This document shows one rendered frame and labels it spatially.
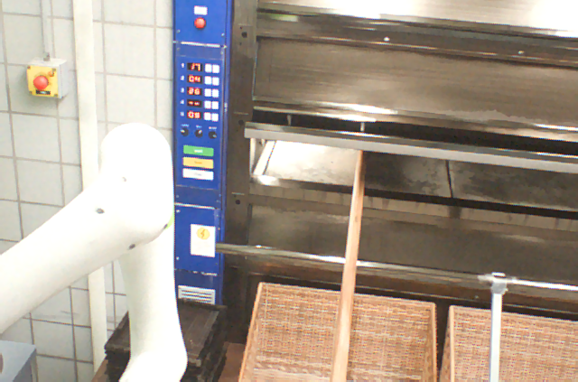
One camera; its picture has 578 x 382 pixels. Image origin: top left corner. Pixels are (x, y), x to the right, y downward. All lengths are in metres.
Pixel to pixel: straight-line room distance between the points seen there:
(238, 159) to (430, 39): 0.66
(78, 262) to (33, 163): 1.34
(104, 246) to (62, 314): 1.61
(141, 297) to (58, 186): 1.13
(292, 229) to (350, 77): 0.52
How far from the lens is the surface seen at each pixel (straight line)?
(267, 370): 2.45
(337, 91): 2.10
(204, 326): 2.27
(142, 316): 1.40
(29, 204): 2.53
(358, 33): 2.07
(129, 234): 1.09
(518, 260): 2.36
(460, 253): 2.33
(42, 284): 1.16
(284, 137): 2.02
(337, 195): 2.23
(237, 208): 2.30
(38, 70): 2.25
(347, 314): 1.64
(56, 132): 2.38
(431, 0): 2.04
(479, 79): 2.12
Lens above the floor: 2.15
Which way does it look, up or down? 25 degrees down
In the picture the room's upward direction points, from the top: 4 degrees clockwise
